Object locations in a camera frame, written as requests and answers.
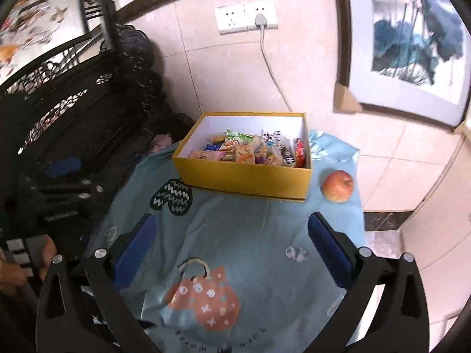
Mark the white plug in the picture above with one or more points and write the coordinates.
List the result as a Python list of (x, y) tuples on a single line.
[(261, 21)]

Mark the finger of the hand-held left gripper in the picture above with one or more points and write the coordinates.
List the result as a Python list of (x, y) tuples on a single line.
[(62, 216), (73, 191)]

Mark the painted furniture panel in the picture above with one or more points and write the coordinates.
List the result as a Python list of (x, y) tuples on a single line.
[(36, 18)]

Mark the white wall socket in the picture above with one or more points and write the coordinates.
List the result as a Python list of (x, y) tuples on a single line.
[(261, 9), (230, 20)]

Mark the red apple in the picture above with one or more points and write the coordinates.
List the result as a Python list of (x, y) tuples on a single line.
[(336, 186)]

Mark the yellow cardboard box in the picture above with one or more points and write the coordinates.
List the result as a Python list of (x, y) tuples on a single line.
[(239, 182)]

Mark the framed lotus painting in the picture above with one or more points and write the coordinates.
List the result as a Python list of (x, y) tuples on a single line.
[(404, 36)]

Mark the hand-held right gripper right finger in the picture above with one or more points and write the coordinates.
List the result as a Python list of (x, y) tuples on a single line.
[(329, 246)]

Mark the person's left hand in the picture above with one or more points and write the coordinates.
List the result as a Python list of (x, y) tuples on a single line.
[(49, 253)]

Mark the pile of assorted snack packets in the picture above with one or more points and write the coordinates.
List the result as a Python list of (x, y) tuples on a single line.
[(250, 150)]

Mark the pink cloth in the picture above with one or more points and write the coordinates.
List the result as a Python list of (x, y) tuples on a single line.
[(161, 143)]

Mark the light blue printed tablecloth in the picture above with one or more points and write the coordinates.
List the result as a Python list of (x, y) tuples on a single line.
[(239, 228)]

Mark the black carved wooden furniture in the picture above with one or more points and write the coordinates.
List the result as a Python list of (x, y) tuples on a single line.
[(92, 117)]

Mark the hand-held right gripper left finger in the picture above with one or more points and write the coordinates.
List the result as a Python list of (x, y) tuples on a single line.
[(136, 246)]

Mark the cardboard corner protector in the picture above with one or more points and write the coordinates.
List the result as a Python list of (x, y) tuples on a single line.
[(346, 99)]

